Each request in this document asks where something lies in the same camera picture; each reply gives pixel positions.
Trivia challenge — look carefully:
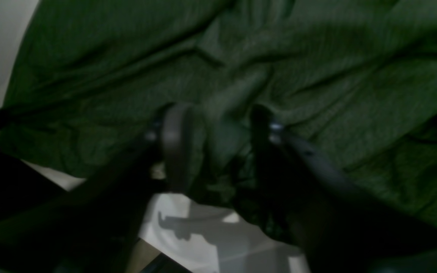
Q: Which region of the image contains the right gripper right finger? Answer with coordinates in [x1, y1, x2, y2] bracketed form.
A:
[250, 105, 437, 273]

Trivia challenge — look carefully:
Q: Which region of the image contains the dark green t-shirt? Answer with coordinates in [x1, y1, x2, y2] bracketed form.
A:
[0, 0, 437, 242]

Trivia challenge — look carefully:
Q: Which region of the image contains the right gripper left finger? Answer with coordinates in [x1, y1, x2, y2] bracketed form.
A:
[0, 103, 193, 273]

